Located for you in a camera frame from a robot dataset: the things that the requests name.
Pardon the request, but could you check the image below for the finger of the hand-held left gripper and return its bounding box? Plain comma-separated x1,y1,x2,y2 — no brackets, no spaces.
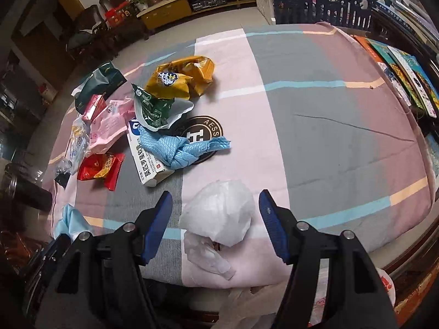
36,234,72,275

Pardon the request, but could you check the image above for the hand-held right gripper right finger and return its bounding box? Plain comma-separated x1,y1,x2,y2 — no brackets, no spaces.
259,189,398,329

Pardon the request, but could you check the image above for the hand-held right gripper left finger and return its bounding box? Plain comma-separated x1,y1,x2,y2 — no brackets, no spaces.
34,191,173,329

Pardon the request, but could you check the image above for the white red-print plastic bag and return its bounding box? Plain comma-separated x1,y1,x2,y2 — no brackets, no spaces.
219,267,396,329

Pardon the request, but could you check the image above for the light blue face mask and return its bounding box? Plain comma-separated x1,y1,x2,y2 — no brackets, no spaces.
52,204,94,241

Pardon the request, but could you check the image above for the clear crumpled plastic wrap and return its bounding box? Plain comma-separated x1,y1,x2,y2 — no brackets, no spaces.
183,231,236,282

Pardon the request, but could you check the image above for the white medicine box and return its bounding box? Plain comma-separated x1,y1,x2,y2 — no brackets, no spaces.
127,118,179,188

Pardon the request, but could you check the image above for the dark round stool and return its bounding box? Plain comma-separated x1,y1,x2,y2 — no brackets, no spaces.
2,163,53,215

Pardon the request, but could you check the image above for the knotted light blue cloth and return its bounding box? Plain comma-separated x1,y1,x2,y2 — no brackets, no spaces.
139,127,232,171

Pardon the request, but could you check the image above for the red yellow snack wrapper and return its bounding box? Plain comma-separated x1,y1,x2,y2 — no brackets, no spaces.
77,152,126,191

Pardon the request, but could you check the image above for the plaid pink grey blanket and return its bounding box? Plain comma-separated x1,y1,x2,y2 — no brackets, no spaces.
41,22,433,287

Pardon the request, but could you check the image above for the white crumpled packet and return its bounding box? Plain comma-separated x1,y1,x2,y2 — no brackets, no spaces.
68,118,90,175

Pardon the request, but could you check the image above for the pink tissue packet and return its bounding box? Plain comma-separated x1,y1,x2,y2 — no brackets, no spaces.
87,98,136,155

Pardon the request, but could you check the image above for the green white snack bag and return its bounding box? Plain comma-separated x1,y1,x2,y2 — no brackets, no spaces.
132,84,195,131

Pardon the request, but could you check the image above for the small red box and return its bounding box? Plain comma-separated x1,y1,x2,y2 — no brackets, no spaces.
81,95,108,123

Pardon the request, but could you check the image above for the yellow snack bag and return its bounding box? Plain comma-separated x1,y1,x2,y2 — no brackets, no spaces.
144,56,215,101

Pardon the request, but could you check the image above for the dark green foil bag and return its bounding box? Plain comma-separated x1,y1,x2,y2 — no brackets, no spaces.
71,62,127,114

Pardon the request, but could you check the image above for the dark wooden armchair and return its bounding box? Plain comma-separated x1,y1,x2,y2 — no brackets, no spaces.
66,0,150,63

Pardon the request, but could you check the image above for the row of picture books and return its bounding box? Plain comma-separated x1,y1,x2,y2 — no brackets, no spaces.
353,34,439,119

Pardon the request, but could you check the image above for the red gift box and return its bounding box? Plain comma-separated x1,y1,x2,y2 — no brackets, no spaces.
104,2,135,28

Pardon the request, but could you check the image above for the yellow wooden media cabinet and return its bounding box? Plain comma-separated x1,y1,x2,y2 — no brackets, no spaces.
136,0,258,31

